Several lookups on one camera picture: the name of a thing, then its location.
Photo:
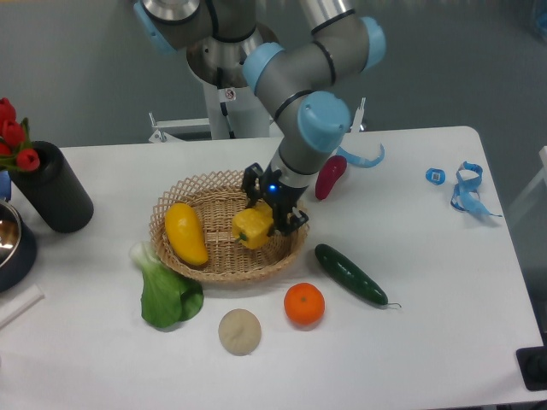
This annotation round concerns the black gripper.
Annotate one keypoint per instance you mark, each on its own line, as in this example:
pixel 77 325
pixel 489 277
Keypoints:
pixel 281 197

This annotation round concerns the yellow bell pepper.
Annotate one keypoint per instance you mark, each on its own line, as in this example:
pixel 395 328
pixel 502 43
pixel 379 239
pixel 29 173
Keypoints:
pixel 253 226

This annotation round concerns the dark green cucumber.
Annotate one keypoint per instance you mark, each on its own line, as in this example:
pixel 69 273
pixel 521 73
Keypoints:
pixel 350 276

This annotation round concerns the orange mandarin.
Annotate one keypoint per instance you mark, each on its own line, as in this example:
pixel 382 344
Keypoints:
pixel 304 304

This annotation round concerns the beige steamed bun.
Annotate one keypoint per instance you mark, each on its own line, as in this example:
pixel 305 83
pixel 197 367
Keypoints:
pixel 239 332

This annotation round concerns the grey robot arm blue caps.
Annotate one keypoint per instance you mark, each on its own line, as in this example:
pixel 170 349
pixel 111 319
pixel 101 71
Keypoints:
pixel 312 126

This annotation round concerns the woven wicker basket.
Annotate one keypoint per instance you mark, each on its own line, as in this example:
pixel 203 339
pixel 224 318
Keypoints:
pixel 216 197

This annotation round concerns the purple sweet potato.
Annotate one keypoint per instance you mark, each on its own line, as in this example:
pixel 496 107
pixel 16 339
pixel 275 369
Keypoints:
pixel 332 171

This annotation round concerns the blue curved tape strip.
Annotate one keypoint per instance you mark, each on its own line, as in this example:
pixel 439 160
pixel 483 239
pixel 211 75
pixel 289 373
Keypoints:
pixel 360 161

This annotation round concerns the yellow mango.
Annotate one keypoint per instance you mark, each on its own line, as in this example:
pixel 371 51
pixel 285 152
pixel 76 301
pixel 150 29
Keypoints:
pixel 185 234

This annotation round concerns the green bok choy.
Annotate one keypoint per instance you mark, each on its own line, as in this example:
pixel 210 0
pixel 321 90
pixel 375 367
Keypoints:
pixel 167 297

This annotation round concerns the small blue tape roll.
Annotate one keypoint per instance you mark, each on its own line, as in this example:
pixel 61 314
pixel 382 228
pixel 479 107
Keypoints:
pixel 435 176

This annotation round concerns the blue ribbon tangle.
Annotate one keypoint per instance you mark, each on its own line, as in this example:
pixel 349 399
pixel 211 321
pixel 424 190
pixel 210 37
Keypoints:
pixel 465 197

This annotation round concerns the black cylindrical vase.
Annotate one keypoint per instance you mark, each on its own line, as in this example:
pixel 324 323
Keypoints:
pixel 55 191

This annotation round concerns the white flat stick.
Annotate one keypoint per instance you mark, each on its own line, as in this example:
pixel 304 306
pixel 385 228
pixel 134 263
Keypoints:
pixel 19 304

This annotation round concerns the dark bowl metal inside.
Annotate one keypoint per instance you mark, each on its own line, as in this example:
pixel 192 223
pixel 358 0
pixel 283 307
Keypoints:
pixel 18 247

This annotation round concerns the red artificial tulips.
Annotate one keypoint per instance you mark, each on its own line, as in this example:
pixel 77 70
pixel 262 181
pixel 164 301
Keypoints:
pixel 17 152

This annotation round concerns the blue object left edge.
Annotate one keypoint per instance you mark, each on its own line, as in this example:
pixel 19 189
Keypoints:
pixel 5 186

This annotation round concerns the black device table corner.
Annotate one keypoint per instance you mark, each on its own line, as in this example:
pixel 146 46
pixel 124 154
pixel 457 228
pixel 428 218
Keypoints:
pixel 532 364

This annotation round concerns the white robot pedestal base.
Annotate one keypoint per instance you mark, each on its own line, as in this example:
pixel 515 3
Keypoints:
pixel 237 111

